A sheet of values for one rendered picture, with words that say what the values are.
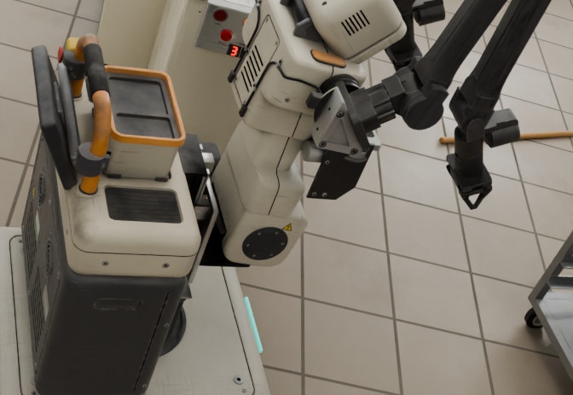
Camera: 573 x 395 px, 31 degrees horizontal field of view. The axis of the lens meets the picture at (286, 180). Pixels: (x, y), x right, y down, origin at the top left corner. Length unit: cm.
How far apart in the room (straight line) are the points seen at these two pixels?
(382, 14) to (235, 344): 98
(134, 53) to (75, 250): 172
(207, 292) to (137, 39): 121
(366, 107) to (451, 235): 180
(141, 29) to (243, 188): 144
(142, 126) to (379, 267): 150
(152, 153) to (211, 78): 81
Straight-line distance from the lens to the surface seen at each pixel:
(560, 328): 335
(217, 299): 268
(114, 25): 359
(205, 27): 272
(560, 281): 336
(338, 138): 196
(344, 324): 317
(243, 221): 225
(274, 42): 205
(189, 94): 288
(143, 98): 216
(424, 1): 240
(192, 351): 255
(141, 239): 200
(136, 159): 207
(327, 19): 197
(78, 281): 207
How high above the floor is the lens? 217
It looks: 37 degrees down
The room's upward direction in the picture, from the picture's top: 23 degrees clockwise
